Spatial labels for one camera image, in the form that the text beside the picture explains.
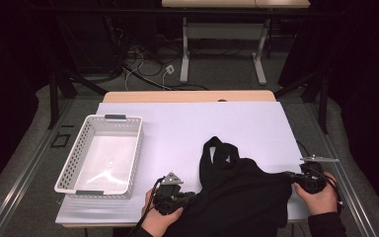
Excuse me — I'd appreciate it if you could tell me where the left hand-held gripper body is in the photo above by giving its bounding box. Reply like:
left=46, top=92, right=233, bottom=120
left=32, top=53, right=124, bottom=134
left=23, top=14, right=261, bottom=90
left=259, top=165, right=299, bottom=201
left=152, top=171, right=196, bottom=216

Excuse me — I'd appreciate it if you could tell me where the black horizontal metal bar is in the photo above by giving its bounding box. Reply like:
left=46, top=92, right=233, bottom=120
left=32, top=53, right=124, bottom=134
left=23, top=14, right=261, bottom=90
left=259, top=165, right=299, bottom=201
left=23, top=6, right=346, bottom=18

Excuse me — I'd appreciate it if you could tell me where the black sleeveless shirt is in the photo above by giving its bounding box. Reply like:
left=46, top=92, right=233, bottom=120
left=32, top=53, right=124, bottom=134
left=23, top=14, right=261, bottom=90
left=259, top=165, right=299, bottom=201
left=162, top=135, right=294, bottom=237

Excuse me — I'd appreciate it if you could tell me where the left hand-held gripper cable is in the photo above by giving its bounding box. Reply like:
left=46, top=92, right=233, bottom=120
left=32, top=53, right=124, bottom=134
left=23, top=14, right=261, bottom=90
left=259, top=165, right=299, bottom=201
left=134, top=177, right=166, bottom=237

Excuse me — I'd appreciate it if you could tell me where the metal floor rail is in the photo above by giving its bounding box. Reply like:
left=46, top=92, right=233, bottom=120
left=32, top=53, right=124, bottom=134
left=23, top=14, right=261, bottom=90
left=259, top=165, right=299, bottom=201
left=0, top=98, right=77, bottom=237
left=304, top=102, right=376, bottom=237

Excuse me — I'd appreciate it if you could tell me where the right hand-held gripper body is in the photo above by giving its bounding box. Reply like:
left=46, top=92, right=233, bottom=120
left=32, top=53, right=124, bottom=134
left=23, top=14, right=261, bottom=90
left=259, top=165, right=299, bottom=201
left=292, top=156, right=340, bottom=195

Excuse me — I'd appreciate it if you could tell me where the person's left hand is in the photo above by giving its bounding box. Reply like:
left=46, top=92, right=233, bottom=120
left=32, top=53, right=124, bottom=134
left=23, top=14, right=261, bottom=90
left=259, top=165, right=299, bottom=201
left=140, top=189, right=185, bottom=237

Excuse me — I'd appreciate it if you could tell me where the desk with white legs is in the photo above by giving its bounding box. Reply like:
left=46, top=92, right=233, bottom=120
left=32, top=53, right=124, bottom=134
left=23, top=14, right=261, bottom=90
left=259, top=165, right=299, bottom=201
left=161, top=0, right=312, bottom=86

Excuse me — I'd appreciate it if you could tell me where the black curtain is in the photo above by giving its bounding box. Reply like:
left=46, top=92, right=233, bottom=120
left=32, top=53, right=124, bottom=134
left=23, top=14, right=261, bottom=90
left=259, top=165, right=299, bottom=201
left=0, top=0, right=52, bottom=201
left=277, top=0, right=379, bottom=220

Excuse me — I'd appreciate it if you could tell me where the white perforated plastic basket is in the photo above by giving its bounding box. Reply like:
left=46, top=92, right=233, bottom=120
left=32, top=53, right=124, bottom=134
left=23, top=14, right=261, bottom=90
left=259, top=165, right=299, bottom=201
left=53, top=114, right=144, bottom=200

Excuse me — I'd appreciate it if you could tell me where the thick black floor cable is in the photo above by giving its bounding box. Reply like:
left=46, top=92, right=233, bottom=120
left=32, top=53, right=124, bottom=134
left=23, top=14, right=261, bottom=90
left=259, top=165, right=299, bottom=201
left=119, top=64, right=210, bottom=92

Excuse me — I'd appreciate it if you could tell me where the black metal stand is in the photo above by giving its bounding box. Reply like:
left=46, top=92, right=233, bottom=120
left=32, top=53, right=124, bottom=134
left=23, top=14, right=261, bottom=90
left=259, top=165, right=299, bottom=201
left=47, top=63, right=109, bottom=130
left=273, top=67, right=330, bottom=134

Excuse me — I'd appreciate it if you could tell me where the white floor cable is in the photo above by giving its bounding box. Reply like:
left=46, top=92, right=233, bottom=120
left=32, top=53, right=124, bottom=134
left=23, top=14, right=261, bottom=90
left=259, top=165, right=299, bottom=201
left=123, top=58, right=146, bottom=92

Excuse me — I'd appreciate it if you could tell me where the person's right hand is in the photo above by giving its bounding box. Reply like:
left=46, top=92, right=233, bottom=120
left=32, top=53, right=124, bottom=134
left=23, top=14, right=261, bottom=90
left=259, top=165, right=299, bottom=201
left=294, top=174, right=340, bottom=216

